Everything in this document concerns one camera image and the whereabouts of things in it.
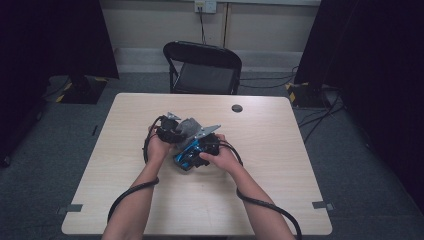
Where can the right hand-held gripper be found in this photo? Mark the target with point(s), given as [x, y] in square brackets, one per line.
[210, 146]

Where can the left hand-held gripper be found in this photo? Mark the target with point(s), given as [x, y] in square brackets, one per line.
[168, 130]

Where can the grey terry cloth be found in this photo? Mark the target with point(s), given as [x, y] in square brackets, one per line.
[190, 128]

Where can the blue toy car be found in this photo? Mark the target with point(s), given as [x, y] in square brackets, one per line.
[186, 155]

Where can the person's right hand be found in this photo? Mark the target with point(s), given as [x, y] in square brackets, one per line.
[223, 160]

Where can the person's left hand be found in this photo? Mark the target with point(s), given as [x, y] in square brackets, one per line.
[156, 151]

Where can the dark round table grommet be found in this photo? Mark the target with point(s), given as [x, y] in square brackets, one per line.
[237, 108]

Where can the black folding chair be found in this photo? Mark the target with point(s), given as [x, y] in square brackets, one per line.
[203, 66]

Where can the black stand base, yellow tape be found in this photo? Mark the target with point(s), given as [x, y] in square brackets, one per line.
[306, 96]
[83, 91]

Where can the grey tape piece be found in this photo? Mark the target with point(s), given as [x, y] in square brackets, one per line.
[321, 205]
[71, 208]

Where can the black curtain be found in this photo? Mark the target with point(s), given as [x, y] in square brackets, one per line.
[50, 40]
[376, 66]

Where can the white wall socket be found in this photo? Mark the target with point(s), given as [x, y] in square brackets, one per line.
[206, 6]

